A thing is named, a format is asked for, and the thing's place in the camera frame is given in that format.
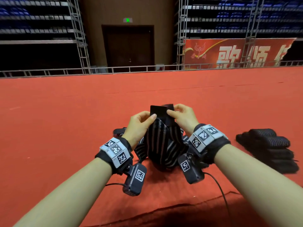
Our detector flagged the person's right hand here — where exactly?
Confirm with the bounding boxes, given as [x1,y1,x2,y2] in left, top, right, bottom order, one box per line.
[167,103,200,136]

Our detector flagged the person's left hand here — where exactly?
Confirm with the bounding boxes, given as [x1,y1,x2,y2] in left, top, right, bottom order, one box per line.
[122,110,158,150]

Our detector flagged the person's left forearm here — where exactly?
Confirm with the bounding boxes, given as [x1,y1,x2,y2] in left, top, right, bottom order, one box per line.
[14,157,113,227]

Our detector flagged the person's right forearm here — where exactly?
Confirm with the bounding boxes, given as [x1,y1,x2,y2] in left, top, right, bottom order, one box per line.
[214,144,303,227]

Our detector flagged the black wristband with marker tags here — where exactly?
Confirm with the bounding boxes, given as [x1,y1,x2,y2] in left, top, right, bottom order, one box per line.
[187,123,232,165]
[95,136,133,175]

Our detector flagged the metal railing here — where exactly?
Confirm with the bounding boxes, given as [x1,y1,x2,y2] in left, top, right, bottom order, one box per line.
[0,60,303,79]

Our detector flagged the red banner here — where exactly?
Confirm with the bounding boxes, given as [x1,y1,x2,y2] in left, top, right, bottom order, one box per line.
[182,38,296,69]

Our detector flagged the dark brown door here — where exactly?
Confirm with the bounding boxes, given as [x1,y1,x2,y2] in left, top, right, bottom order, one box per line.
[102,24,155,72]

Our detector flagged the metal truss column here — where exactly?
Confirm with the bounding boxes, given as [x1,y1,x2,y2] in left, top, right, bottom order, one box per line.
[68,0,92,74]
[244,0,263,67]
[176,0,189,69]

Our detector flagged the tiered bleacher seats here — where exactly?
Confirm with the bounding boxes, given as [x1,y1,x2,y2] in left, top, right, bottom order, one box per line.
[0,0,76,44]
[187,0,303,36]

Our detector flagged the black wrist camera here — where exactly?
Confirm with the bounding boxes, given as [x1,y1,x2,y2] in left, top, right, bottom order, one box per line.
[122,163,148,197]
[177,153,205,184]

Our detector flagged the thin black camera cable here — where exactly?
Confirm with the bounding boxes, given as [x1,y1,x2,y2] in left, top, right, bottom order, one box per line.
[105,182,125,189]
[204,172,233,220]

